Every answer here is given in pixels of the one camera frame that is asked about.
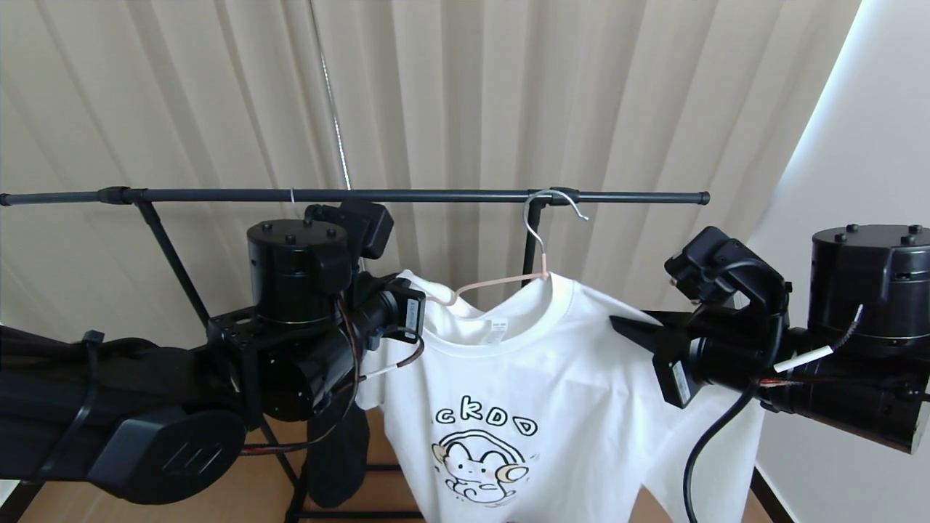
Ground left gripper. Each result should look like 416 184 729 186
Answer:
362 274 428 354

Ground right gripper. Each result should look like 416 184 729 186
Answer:
647 318 787 410

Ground white garment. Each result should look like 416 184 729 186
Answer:
356 270 765 523

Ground black shorts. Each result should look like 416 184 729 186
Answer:
304 396 373 509

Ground black clothes rack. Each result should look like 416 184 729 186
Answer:
0 186 711 523

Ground beige curtain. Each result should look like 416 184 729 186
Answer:
0 0 865 378

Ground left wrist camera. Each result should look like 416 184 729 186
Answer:
305 201 395 261

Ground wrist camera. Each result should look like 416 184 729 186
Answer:
305 201 395 261
665 226 791 342

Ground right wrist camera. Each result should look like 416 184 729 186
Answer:
665 226 791 342

